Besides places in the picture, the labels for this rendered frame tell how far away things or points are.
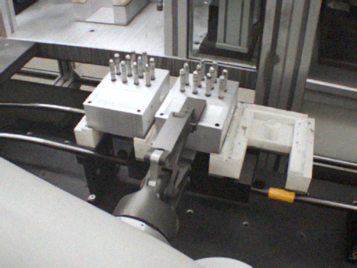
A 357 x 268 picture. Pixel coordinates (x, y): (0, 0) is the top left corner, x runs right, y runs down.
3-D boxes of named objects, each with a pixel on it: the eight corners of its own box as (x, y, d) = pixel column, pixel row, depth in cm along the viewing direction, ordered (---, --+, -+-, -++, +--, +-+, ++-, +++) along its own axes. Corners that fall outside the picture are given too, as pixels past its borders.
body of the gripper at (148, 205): (170, 268, 44) (193, 210, 51) (169, 224, 39) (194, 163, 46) (111, 250, 46) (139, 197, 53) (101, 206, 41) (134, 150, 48)
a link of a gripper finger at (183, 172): (171, 206, 47) (171, 215, 47) (196, 163, 57) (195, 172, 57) (141, 198, 48) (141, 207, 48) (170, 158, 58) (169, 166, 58)
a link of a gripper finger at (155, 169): (141, 204, 46) (132, 183, 42) (155, 167, 49) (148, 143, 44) (160, 209, 45) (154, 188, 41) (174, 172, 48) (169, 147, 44)
